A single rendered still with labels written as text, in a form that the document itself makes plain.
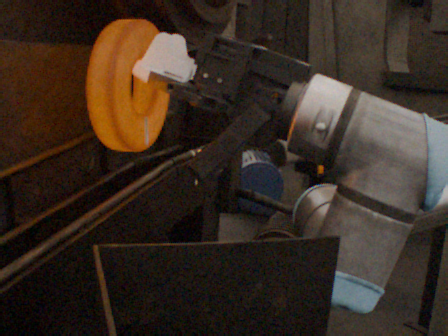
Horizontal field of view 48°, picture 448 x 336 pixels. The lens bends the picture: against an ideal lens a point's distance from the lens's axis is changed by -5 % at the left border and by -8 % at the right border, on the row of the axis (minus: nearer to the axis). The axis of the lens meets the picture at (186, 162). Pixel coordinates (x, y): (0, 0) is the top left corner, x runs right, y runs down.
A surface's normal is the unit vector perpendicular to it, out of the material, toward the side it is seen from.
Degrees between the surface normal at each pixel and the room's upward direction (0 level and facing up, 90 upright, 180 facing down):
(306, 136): 108
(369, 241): 83
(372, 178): 76
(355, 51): 90
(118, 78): 88
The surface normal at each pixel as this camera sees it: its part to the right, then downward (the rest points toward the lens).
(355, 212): -0.61, -0.11
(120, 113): 0.93, 0.09
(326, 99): -0.14, -0.39
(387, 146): -0.31, 0.00
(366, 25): -0.58, 0.13
